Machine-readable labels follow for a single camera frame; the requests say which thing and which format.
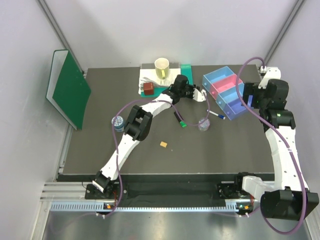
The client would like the teal green notebook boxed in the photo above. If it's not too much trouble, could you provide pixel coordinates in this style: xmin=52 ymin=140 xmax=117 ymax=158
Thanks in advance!
xmin=140 ymin=63 xmax=194 ymax=98

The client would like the grey slotted cable duct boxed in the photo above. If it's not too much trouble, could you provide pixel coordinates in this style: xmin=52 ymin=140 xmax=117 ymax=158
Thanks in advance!
xmin=50 ymin=199 xmax=250 ymax=213

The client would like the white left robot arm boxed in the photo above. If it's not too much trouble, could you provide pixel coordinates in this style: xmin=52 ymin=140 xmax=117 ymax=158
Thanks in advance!
xmin=92 ymin=74 xmax=208 ymax=199

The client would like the small tan eraser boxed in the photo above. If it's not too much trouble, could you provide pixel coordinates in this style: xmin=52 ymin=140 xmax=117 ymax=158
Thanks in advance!
xmin=160 ymin=141 xmax=168 ymax=148

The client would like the blue round lidded jar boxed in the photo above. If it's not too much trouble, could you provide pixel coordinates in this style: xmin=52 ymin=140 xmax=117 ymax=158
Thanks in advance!
xmin=111 ymin=115 xmax=125 ymax=133

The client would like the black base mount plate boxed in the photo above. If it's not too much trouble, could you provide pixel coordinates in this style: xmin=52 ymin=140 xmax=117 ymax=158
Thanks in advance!
xmin=85 ymin=180 xmax=250 ymax=201

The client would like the dark red cube box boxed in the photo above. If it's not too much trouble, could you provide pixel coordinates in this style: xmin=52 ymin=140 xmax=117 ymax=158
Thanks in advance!
xmin=143 ymin=82 xmax=155 ymax=96

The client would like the green binder folder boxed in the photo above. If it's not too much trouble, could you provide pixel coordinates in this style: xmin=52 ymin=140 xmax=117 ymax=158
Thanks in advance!
xmin=46 ymin=49 xmax=91 ymax=130

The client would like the pink drawer box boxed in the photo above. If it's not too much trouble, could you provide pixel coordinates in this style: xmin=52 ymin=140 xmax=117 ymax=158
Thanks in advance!
xmin=209 ymin=74 xmax=237 ymax=100

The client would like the white paper stack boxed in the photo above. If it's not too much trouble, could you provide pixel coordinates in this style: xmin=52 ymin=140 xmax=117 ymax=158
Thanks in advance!
xmin=138 ymin=62 xmax=181 ymax=95

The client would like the clear plastic pin jar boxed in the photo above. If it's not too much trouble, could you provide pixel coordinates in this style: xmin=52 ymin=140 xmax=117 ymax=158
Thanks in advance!
xmin=198 ymin=117 xmax=211 ymax=132

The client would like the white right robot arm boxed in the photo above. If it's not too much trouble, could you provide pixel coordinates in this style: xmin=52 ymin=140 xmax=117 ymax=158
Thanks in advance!
xmin=233 ymin=66 xmax=320 ymax=221

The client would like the purple drawer box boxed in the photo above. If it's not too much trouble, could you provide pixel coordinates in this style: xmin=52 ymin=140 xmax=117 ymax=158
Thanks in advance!
xmin=223 ymin=98 xmax=248 ymax=121

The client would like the white blue marker pen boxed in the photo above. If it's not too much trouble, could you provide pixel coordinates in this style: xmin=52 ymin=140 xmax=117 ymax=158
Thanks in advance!
xmin=207 ymin=110 xmax=226 ymax=120

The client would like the cream yellow mug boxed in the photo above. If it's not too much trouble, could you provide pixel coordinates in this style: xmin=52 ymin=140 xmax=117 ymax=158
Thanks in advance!
xmin=154 ymin=57 xmax=170 ymax=80

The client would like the green black highlighter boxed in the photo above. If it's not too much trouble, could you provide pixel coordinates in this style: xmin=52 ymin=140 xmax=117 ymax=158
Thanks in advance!
xmin=174 ymin=111 xmax=187 ymax=128

